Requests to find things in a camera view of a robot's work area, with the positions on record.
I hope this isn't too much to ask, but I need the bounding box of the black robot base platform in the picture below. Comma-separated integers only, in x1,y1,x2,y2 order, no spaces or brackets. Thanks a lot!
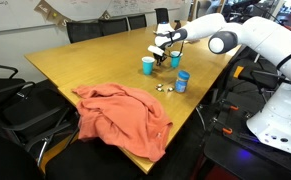
203,89,291,180

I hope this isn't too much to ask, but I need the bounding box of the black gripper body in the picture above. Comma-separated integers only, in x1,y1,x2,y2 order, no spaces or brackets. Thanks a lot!
154,50,169,62

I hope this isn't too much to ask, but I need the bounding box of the white object with blue cap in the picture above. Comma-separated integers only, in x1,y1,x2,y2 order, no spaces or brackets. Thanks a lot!
153,21,176,36

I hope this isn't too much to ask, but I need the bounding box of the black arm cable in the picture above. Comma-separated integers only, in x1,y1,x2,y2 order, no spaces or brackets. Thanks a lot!
164,39,186,60

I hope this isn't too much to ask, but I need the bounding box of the black mesh office chair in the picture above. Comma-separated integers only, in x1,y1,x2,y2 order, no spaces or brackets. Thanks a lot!
0,63,37,111
0,85,81,168

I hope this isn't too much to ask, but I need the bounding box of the white wall whiteboard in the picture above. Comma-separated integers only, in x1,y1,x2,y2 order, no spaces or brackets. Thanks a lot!
0,0,189,34

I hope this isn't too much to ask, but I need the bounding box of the brown paper bunting banner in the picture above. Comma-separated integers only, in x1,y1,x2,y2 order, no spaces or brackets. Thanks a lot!
33,0,113,28

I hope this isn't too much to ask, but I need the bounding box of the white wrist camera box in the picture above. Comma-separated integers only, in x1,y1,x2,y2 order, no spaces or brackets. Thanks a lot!
147,45,165,57

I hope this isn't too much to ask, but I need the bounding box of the blue plastic cup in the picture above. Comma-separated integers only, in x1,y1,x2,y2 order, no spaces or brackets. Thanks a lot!
141,56,156,76
170,50,183,69

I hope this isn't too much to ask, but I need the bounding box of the blue lidded jar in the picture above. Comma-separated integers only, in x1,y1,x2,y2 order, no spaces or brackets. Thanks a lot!
174,69,191,94

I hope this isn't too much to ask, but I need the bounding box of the salmon orange cloth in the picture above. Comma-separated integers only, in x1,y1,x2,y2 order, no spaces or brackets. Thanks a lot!
72,82,174,163

